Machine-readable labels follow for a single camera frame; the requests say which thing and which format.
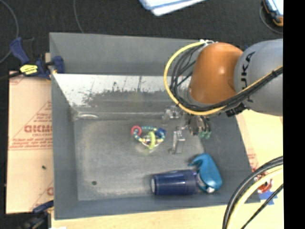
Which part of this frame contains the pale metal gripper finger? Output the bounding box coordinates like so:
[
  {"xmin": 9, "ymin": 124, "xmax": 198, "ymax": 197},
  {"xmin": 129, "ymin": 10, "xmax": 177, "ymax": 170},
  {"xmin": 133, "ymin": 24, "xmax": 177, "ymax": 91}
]
[
  {"xmin": 162, "ymin": 104, "xmax": 182, "ymax": 120},
  {"xmin": 167, "ymin": 129, "xmax": 186, "ymax": 155}
]

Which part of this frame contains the blue spray bottle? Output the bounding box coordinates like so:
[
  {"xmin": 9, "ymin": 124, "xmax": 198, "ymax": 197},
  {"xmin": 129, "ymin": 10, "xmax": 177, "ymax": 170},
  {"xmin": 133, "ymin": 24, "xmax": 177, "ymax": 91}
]
[{"xmin": 150, "ymin": 152, "xmax": 224, "ymax": 197}]

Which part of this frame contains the brown cardboard board, red print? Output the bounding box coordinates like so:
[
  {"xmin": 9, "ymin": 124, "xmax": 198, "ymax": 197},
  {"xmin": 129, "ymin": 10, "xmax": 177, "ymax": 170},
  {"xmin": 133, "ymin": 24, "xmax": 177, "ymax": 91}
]
[{"xmin": 5, "ymin": 70, "xmax": 55, "ymax": 215}]

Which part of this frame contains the grey metal bin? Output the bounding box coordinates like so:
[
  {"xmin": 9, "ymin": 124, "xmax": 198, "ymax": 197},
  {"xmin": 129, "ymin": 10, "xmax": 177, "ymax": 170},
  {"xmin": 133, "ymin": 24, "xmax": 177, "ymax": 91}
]
[{"xmin": 49, "ymin": 31, "xmax": 261, "ymax": 219}]

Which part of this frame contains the colourful ring rattle toy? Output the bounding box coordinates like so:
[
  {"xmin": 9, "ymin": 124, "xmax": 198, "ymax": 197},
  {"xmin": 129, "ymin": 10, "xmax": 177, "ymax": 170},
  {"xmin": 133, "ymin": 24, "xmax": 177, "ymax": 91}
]
[{"xmin": 130, "ymin": 125, "xmax": 167, "ymax": 151}]

